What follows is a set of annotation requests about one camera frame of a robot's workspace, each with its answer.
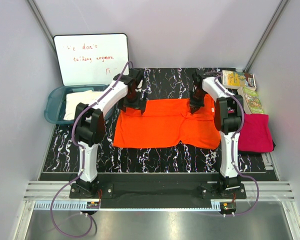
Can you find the white whiteboard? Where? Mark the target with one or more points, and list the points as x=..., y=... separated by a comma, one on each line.
x=91, y=59

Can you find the teal plastic bin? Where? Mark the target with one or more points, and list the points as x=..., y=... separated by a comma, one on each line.
x=62, y=102

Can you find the orange t shirt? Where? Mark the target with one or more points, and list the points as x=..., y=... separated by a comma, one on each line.
x=167, y=122

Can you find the left connector box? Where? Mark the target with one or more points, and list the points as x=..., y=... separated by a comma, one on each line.
x=93, y=205

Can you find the right connector box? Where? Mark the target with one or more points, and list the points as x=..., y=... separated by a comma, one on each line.
x=228, y=208

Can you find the yellow paperback book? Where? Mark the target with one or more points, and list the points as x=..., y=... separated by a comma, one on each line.
x=236, y=80

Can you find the green paperback book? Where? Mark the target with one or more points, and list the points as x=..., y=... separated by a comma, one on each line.
x=251, y=101

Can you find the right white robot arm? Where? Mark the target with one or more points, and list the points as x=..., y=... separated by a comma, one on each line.
x=228, y=120

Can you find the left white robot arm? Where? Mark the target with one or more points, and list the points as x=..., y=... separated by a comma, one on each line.
x=89, y=126

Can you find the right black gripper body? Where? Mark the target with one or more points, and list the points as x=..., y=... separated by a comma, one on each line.
x=196, y=97

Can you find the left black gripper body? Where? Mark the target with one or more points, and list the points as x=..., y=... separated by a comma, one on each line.
x=132, y=100

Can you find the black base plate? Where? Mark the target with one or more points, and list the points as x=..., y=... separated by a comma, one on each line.
x=156, y=191

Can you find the magenta folded t shirt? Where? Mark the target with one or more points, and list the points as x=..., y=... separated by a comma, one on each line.
x=255, y=135

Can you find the white cable duct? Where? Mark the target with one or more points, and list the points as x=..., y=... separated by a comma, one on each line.
x=62, y=205

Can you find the connector box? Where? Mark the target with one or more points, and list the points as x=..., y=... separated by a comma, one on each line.
x=228, y=208
x=93, y=205

